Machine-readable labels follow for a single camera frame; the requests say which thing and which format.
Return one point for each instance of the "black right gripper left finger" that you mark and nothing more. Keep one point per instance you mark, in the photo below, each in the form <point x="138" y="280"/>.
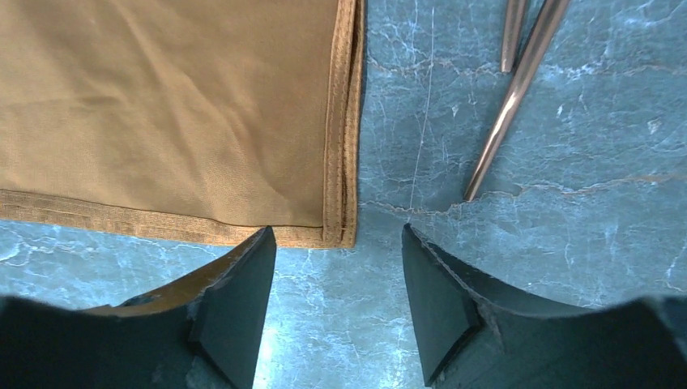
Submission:
<point x="212" y="317"/>

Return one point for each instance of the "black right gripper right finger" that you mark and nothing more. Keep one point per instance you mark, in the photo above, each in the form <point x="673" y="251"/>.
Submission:
<point x="476" y="331"/>

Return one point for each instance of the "orange cloth napkin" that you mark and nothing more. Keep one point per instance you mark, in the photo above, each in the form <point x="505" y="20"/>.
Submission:
<point x="193" y="121"/>

